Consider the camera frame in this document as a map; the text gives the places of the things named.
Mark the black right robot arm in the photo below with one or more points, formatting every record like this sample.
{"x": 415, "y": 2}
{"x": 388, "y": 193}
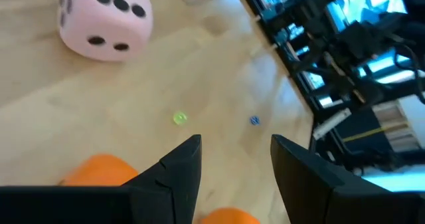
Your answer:
{"x": 362, "y": 41}

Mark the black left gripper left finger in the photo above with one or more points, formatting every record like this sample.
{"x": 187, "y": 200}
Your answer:
{"x": 149, "y": 200}

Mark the silver metal bracket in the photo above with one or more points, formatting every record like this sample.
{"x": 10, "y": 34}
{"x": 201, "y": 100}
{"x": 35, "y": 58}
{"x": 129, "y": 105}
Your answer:
{"x": 332, "y": 124}

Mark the small blue die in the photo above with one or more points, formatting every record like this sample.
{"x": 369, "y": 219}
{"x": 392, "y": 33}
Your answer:
{"x": 254, "y": 120}

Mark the small green die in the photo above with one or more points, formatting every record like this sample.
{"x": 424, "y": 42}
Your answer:
{"x": 180, "y": 118}

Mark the black aluminium table frame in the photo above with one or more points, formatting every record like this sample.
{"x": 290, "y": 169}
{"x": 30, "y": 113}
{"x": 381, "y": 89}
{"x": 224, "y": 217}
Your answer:
{"x": 252, "y": 1}

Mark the large pink foam die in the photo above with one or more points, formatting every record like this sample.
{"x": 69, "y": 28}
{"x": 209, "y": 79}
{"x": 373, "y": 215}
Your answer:
{"x": 106, "y": 21}

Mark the white board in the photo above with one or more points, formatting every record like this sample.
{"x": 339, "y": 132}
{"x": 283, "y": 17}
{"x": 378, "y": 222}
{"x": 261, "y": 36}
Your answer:
{"x": 408, "y": 117}

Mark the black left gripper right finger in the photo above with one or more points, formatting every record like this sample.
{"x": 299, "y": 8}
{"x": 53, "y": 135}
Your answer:
{"x": 315, "y": 197}

